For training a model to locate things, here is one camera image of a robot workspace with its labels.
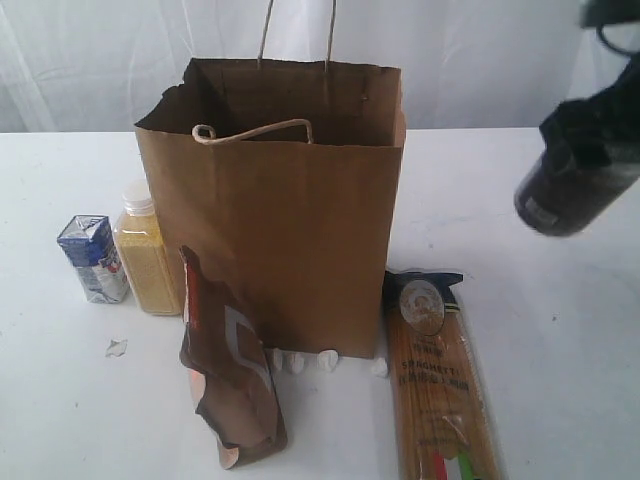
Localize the small torn plastic scrap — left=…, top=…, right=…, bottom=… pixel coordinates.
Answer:
left=105, top=339, right=128, bottom=358

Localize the yellow grain bottle white cap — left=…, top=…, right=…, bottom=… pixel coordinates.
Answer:
left=114, top=179, right=182, bottom=316

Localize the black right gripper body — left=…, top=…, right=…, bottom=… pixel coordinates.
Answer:
left=539, top=62, right=639, bottom=167

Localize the white backdrop curtain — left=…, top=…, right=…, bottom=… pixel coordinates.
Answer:
left=1, top=1, right=625, bottom=132

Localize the spaghetti package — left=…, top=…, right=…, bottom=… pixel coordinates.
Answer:
left=382, top=271, right=506, bottom=479

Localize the brown coffee pouch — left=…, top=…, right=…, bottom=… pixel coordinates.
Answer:
left=179, top=246, right=288, bottom=470

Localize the dark clear-lid canister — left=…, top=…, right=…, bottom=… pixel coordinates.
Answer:
left=514, top=144, right=639, bottom=237

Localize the brown paper shopping bag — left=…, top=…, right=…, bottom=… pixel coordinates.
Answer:
left=133, top=0, right=407, bottom=360

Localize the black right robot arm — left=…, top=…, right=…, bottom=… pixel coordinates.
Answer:
left=539, top=1, right=639, bottom=174

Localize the blue white milk carton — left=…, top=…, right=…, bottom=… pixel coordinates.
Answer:
left=57, top=215, right=129, bottom=304

